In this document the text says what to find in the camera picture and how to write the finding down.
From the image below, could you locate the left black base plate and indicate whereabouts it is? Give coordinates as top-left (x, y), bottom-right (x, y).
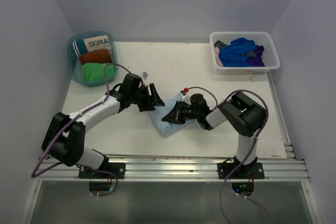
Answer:
top-left (78, 163), bottom-right (126, 179)

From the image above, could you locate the purple towel in basket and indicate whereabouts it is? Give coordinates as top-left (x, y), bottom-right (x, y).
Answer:
top-left (247, 46), bottom-right (265, 67)

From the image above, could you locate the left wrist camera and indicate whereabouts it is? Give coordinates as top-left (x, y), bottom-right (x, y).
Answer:
top-left (140, 71), bottom-right (148, 80)

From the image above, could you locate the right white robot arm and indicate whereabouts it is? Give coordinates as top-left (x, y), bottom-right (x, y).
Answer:
top-left (161, 91), bottom-right (268, 178)

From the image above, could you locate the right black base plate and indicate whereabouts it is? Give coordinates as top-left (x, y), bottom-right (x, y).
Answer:
top-left (217, 157), bottom-right (265, 179)

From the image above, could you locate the white plastic basket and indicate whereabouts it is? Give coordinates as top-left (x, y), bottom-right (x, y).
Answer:
top-left (209, 31), bottom-right (280, 75)

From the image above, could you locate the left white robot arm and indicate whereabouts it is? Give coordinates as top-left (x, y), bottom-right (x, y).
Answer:
top-left (41, 73), bottom-right (165, 178)

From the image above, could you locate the Dora printed rolled towel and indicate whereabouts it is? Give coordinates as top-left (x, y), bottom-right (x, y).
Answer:
top-left (72, 35), bottom-right (111, 57)

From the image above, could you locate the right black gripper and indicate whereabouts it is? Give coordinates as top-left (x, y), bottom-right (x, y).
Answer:
top-left (162, 100), bottom-right (200, 124)

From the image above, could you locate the blue plastic tub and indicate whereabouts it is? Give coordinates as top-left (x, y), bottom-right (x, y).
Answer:
top-left (68, 31), bottom-right (118, 87)

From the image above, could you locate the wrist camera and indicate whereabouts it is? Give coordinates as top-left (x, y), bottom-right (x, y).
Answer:
top-left (140, 71), bottom-right (148, 80)
top-left (179, 88), bottom-right (191, 104)

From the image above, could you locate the pink towel in basket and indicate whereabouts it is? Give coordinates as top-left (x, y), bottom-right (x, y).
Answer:
top-left (214, 47), bottom-right (223, 67)

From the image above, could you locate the green microfiber towel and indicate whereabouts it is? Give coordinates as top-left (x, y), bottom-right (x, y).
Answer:
top-left (82, 63), bottom-right (116, 82)

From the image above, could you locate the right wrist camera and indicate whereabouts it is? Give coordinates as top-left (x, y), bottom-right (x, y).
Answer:
top-left (179, 88), bottom-right (191, 104)

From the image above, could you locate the light blue towel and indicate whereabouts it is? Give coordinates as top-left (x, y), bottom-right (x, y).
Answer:
top-left (149, 94), bottom-right (194, 137)

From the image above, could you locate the dark grey towel in basket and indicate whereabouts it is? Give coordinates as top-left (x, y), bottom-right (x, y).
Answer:
top-left (214, 40), bottom-right (228, 50)

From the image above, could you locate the brown rolled towel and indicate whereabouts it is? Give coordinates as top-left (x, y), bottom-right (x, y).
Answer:
top-left (79, 49), bottom-right (112, 65)

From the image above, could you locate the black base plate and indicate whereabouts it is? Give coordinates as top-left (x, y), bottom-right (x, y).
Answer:
top-left (217, 157), bottom-right (265, 179)
top-left (78, 163), bottom-right (126, 179)

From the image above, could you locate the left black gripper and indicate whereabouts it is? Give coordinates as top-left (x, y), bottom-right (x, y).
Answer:
top-left (130, 83), bottom-right (164, 112)

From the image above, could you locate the dark blue towel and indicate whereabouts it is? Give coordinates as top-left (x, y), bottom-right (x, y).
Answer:
top-left (219, 37), bottom-right (257, 67)

